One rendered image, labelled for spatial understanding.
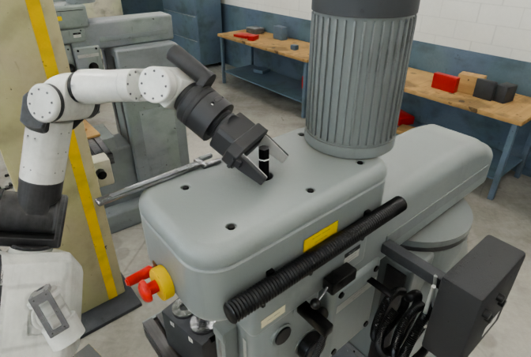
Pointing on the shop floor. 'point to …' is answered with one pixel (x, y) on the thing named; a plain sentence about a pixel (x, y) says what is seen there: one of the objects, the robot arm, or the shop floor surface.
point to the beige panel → (13, 128)
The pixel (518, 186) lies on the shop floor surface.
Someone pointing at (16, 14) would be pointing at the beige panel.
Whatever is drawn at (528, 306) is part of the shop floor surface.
